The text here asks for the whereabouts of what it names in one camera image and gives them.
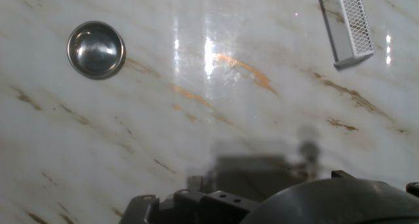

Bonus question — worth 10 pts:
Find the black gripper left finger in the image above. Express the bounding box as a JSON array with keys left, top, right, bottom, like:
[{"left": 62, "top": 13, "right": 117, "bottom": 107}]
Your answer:
[{"left": 118, "top": 189, "right": 261, "bottom": 224}]

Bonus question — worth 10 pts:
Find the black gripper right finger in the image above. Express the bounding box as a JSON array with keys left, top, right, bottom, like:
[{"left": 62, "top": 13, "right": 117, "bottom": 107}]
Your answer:
[{"left": 331, "top": 170, "right": 419, "bottom": 198}]

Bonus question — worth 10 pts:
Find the small round steel plate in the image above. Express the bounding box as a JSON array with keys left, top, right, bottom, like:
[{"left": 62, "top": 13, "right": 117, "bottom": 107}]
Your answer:
[{"left": 66, "top": 20, "right": 126, "bottom": 81}]

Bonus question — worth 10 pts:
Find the transparent rectangular box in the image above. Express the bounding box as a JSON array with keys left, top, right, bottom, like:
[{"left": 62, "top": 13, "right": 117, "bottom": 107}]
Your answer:
[{"left": 314, "top": 0, "right": 375, "bottom": 70}]

